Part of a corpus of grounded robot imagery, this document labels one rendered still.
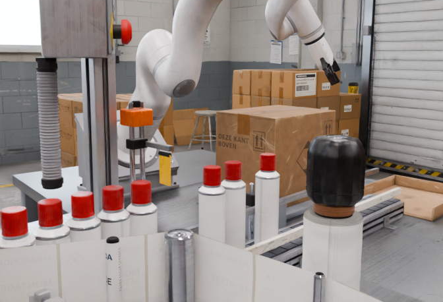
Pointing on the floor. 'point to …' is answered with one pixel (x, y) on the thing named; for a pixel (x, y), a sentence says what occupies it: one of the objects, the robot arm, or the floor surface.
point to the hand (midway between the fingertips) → (335, 75)
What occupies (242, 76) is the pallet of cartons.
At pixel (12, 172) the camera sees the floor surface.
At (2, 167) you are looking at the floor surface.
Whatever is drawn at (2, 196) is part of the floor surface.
